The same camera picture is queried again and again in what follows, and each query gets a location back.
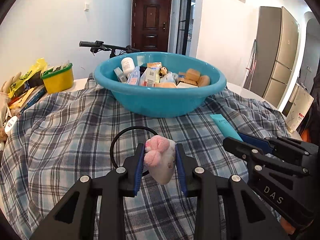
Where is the blue plastic basin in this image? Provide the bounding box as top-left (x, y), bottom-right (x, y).
top-left (93, 51), bottom-right (226, 118)

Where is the gold wrapped box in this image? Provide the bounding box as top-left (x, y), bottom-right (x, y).
top-left (178, 72), bottom-right (197, 86)

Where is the white bunny plush hair tie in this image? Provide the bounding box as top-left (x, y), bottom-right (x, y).
top-left (109, 126), bottom-right (177, 185)

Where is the person's right hand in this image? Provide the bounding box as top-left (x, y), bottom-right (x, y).
top-left (280, 217), bottom-right (296, 235)

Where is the brown doll figurine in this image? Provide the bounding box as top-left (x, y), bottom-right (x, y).
top-left (159, 67), bottom-right (168, 78)

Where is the blue plaid cloth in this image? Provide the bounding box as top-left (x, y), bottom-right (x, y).
top-left (1, 77), bottom-right (289, 239)

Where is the light blue hand cream tube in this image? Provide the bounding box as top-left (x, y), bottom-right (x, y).
top-left (127, 66), bottom-right (140, 86)

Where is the teal cosmetic tube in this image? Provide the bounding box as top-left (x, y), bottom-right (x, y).
top-left (210, 114), bottom-right (242, 141)

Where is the yellow box green lid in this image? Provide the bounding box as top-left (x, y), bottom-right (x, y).
top-left (41, 62), bottom-right (74, 94)

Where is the orange blue medicine box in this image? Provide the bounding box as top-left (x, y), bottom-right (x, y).
top-left (146, 62), bottom-right (162, 69)

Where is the beige refrigerator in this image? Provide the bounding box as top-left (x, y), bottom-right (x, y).
top-left (249, 6), bottom-right (299, 107)

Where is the peach flat box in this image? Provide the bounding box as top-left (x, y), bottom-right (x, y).
top-left (155, 82), bottom-right (177, 88)

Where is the yellow plastic bag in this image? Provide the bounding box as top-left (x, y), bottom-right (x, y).
top-left (8, 58), bottom-right (48, 98)

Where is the black framed glass door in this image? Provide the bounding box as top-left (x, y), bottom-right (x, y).
top-left (176, 0), bottom-right (196, 56)

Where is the grey blue small box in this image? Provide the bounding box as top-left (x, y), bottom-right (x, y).
top-left (113, 67), bottom-right (127, 83)

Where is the light blue tissue pack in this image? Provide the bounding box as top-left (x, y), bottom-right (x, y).
top-left (160, 72), bottom-right (178, 84)

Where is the stack of books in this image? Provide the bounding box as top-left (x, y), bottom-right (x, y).
top-left (9, 85), bottom-right (47, 115)

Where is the white lotion bottle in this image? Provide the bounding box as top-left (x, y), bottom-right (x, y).
top-left (121, 57), bottom-right (135, 78)

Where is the white small box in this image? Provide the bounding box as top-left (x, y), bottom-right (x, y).
top-left (176, 82), bottom-right (198, 88)

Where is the white paper bag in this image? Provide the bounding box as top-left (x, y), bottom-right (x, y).
top-left (285, 83), bottom-right (314, 133)

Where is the white light switch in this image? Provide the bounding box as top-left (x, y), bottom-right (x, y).
top-left (84, 3), bottom-right (89, 11)

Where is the white barcode box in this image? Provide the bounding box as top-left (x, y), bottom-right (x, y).
top-left (139, 67), bottom-right (160, 87)

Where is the dark brown door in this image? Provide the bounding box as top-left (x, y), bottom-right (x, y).
top-left (131, 0), bottom-right (172, 52)

